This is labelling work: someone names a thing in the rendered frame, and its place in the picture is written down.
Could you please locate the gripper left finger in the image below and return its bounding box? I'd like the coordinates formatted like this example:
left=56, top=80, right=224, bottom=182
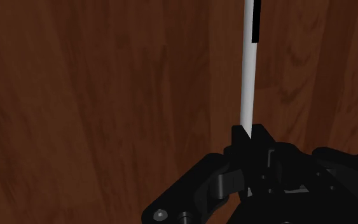
left=141, top=125, right=252, bottom=224

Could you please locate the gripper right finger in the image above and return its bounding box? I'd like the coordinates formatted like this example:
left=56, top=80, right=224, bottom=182
left=251, top=123, right=358, bottom=208

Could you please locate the white pen with black clip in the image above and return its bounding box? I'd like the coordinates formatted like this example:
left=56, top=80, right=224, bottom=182
left=240, top=0, right=262, bottom=139

